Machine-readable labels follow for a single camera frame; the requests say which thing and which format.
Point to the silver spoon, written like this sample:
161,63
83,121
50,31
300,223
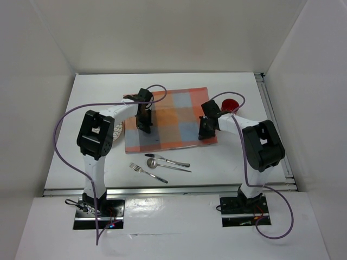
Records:
151,163

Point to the aluminium frame rail right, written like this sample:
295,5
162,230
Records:
260,81

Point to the orange checked cloth placemat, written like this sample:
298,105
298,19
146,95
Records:
175,123

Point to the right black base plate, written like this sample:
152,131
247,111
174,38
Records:
242,205

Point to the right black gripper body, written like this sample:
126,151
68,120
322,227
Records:
205,130

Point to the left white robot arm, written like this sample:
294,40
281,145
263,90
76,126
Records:
95,140

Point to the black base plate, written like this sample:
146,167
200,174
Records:
242,205
113,209

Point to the silver fork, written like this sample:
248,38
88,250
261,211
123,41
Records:
140,170

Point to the aluminium frame rail front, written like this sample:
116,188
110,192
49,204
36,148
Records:
150,191

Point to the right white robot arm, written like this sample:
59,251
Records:
262,151

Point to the silver table knife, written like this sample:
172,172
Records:
158,157

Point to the red mug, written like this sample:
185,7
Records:
230,105

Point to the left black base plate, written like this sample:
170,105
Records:
113,209

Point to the floral patterned ceramic plate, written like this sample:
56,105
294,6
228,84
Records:
117,131

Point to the aluminium frame rail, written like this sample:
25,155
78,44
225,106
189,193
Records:
150,191
260,81

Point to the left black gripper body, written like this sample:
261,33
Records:
143,120

